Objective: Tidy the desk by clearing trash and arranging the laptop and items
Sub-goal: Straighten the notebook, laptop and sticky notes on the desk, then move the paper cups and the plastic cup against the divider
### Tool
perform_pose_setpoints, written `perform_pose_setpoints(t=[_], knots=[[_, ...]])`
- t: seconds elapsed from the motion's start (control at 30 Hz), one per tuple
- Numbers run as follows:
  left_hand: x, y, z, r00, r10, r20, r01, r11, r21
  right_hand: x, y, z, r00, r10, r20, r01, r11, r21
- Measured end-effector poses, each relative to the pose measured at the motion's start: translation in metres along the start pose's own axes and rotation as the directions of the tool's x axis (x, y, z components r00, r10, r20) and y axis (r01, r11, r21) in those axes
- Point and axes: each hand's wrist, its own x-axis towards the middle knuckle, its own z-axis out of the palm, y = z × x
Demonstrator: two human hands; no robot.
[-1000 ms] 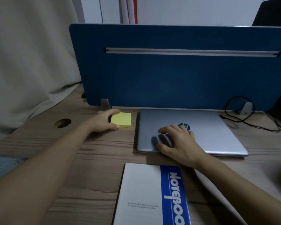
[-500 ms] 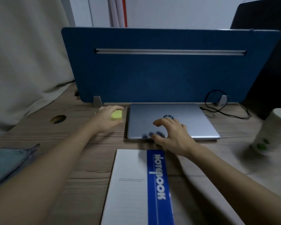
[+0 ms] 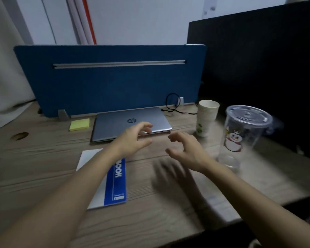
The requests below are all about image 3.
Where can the white and red pipes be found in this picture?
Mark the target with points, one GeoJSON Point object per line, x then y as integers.
{"type": "Point", "coordinates": [81, 20]}

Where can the white and blue notebook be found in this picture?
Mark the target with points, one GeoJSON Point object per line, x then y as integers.
{"type": "Point", "coordinates": [98, 183]}

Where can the person's right thumb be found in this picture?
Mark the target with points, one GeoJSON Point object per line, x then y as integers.
{"type": "Point", "coordinates": [173, 152]}

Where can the black partition panel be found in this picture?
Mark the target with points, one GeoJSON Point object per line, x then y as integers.
{"type": "Point", "coordinates": [261, 61]}

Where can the grey curtain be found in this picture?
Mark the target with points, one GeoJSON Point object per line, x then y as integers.
{"type": "Point", "coordinates": [5, 74]}

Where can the person's left hand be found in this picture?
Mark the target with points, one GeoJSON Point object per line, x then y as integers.
{"type": "Point", "coordinates": [129, 142]}

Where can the stack of white paper cups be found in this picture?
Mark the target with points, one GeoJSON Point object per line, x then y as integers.
{"type": "Point", "coordinates": [206, 116]}

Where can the silver laptop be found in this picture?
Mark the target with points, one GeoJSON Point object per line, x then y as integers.
{"type": "Point", "coordinates": [121, 121]}

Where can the person's right forearm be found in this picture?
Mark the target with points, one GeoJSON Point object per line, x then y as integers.
{"type": "Point", "coordinates": [258, 206]}

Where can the clear plastic cup with lid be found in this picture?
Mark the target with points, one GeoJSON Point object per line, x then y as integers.
{"type": "Point", "coordinates": [237, 136]}

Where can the person's right hand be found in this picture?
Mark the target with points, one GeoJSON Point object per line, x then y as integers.
{"type": "Point", "coordinates": [193, 154]}

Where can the silver rail on divider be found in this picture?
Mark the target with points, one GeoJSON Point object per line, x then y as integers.
{"type": "Point", "coordinates": [118, 64]}

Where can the person's left forearm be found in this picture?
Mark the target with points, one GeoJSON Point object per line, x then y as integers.
{"type": "Point", "coordinates": [62, 198]}

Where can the yellow sticky note pad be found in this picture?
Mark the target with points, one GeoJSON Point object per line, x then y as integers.
{"type": "Point", "coordinates": [79, 124]}

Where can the person's left thumb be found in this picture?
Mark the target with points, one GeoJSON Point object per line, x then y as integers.
{"type": "Point", "coordinates": [144, 143]}

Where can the grey divider bracket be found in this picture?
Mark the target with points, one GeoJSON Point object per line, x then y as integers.
{"type": "Point", "coordinates": [63, 114]}
{"type": "Point", "coordinates": [180, 101]}

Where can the blue desk divider panel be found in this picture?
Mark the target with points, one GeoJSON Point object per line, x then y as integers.
{"type": "Point", "coordinates": [113, 87]}

